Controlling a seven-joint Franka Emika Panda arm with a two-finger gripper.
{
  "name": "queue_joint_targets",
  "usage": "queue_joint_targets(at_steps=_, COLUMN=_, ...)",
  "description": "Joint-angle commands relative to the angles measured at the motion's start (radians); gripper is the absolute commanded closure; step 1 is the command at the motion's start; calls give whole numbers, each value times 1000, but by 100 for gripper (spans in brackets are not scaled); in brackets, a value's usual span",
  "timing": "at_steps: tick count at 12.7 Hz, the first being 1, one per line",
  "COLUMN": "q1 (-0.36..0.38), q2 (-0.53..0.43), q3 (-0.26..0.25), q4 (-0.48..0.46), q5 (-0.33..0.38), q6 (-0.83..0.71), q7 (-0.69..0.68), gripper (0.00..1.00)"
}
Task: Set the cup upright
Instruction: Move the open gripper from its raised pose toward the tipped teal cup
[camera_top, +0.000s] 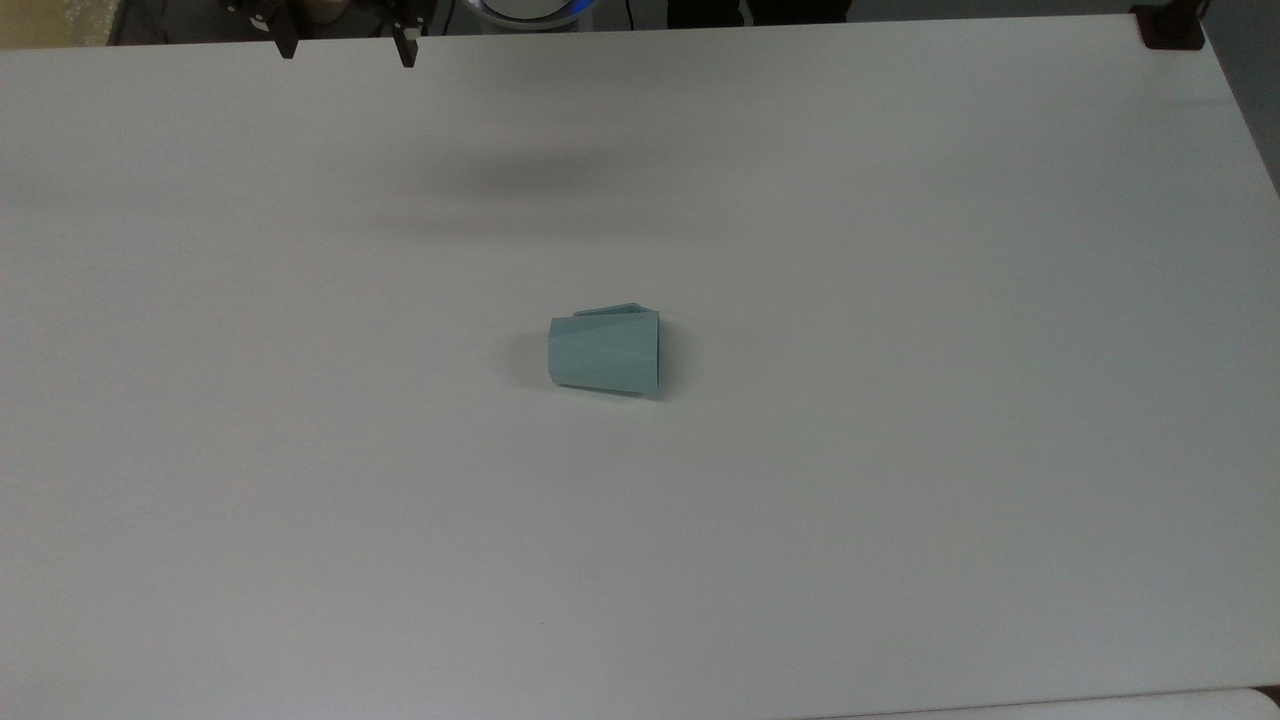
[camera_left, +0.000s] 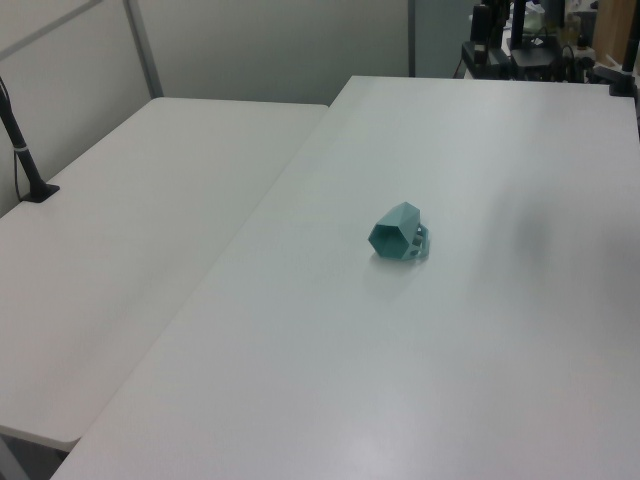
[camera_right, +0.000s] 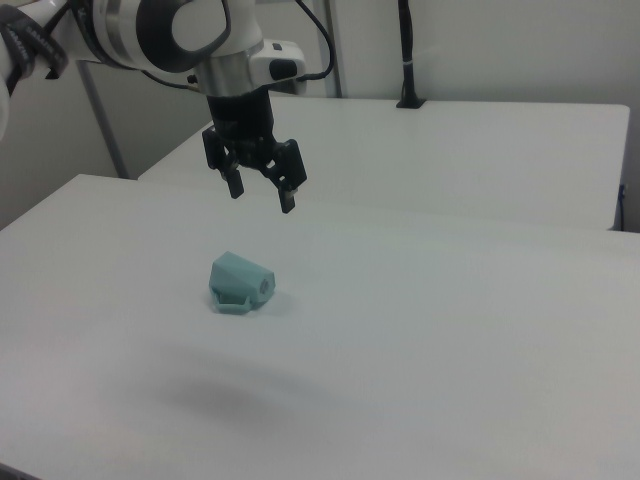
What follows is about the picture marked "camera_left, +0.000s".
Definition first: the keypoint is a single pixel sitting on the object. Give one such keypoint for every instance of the black upright mast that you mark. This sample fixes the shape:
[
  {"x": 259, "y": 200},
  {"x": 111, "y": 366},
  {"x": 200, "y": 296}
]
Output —
[{"x": 518, "y": 22}]

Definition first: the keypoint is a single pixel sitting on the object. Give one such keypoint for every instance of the white side table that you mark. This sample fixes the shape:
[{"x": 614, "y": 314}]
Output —
[{"x": 125, "y": 225}]

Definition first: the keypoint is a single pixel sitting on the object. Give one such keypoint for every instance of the black clamped pole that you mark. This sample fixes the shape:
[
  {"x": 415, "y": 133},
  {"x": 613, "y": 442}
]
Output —
[{"x": 621, "y": 82}]

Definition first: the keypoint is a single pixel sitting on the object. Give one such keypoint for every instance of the light wooden panel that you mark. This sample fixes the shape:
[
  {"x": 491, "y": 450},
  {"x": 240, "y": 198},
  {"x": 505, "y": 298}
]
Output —
[{"x": 615, "y": 25}]

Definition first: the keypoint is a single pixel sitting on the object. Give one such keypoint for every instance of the grey metal partition post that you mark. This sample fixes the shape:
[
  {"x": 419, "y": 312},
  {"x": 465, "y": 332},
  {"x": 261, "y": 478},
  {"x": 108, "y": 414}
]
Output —
[{"x": 145, "y": 50}]

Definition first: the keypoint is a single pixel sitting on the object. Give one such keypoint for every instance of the black camera stand pole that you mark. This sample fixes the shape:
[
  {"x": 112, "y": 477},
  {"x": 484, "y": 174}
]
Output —
[{"x": 25, "y": 160}]

